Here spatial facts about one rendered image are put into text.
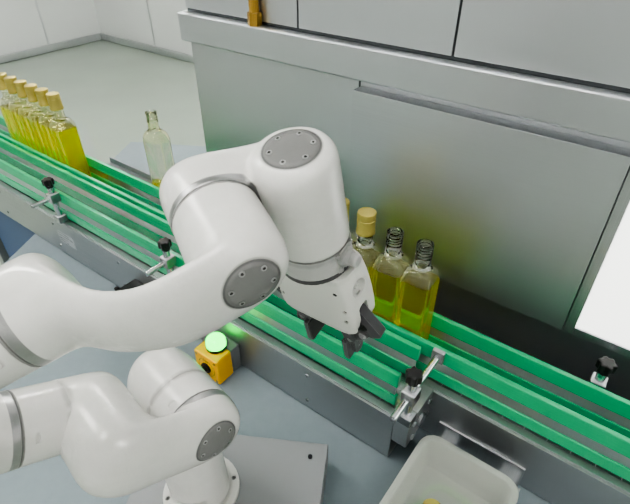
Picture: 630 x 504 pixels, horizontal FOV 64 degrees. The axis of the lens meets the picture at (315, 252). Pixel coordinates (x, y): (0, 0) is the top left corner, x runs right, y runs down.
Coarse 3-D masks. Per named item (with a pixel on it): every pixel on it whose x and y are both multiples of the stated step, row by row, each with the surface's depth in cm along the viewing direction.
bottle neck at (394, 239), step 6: (390, 228) 88; (396, 228) 88; (390, 234) 86; (396, 234) 88; (402, 234) 86; (390, 240) 87; (396, 240) 86; (402, 240) 87; (390, 246) 87; (396, 246) 87; (390, 252) 88; (396, 252) 88
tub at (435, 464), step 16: (416, 448) 87; (432, 448) 89; (448, 448) 87; (416, 464) 86; (432, 464) 91; (448, 464) 89; (464, 464) 86; (480, 464) 84; (400, 480) 82; (416, 480) 89; (432, 480) 90; (448, 480) 90; (464, 480) 88; (480, 480) 86; (496, 480) 83; (384, 496) 80; (400, 496) 84; (416, 496) 87; (432, 496) 87; (448, 496) 87; (464, 496) 87; (480, 496) 87; (496, 496) 85; (512, 496) 80
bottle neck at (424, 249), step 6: (420, 240) 85; (426, 240) 85; (420, 246) 83; (426, 246) 85; (432, 246) 83; (420, 252) 84; (426, 252) 83; (432, 252) 84; (420, 258) 84; (426, 258) 84; (414, 264) 86; (420, 264) 85; (426, 264) 85; (420, 270) 86; (426, 270) 86
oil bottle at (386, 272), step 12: (384, 252) 90; (384, 264) 89; (396, 264) 88; (408, 264) 90; (372, 276) 92; (384, 276) 90; (396, 276) 88; (384, 288) 91; (396, 288) 90; (384, 300) 93; (396, 300) 92; (372, 312) 97; (384, 312) 95
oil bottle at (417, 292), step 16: (416, 272) 86; (432, 272) 86; (400, 288) 89; (416, 288) 86; (432, 288) 87; (400, 304) 91; (416, 304) 88; (432, 304) 91; (400, 320) 93; (416, 320) 90
